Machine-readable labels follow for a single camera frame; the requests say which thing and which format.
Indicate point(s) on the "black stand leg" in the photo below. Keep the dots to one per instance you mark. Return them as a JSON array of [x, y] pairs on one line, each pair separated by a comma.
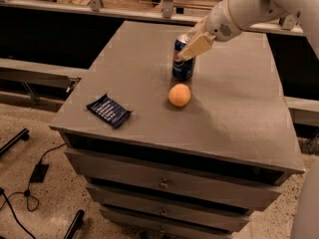
[[75, 225], [22, 135]]

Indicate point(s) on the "bottom drawer front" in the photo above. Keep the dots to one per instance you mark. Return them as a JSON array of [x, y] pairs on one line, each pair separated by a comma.
[[161, 225]]

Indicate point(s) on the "black stand leg upper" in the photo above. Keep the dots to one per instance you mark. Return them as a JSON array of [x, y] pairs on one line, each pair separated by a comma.
[[22, 135]]

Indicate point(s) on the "top drawer front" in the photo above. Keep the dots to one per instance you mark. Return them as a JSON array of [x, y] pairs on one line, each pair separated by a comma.
[[237, 195]]

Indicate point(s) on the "black power adapter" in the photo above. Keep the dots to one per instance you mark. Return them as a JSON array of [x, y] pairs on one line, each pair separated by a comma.
[[39, 173]]

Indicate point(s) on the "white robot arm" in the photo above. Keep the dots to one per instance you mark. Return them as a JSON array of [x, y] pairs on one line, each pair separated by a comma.
[[246, 13]]

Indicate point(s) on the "grey drawer cabinet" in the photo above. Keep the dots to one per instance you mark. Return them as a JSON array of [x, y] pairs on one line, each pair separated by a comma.
[[236, 123]]

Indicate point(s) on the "blue rxbar wrapper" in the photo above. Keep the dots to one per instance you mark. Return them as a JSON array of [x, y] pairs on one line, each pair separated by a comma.
[[109, 111]]

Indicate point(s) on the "black stand leg lower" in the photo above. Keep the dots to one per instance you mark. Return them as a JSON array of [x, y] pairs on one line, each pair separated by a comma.
[[75, 225]]

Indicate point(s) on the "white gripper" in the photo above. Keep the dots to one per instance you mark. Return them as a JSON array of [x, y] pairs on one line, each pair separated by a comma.
[[217, 23]]

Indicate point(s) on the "middle drawer front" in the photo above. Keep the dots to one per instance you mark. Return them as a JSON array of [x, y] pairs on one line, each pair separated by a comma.
[[166, 208]]

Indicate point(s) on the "orange fruit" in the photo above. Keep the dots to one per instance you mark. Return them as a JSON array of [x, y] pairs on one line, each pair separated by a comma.
[[179, 95]]

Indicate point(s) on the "drawer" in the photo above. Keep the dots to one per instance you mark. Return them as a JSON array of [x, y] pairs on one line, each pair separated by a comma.
[[237, 195], [166, 208], [161, 225]]

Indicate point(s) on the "blue pepsi can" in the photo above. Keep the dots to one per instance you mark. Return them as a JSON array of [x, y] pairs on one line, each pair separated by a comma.
[[181, 69]]

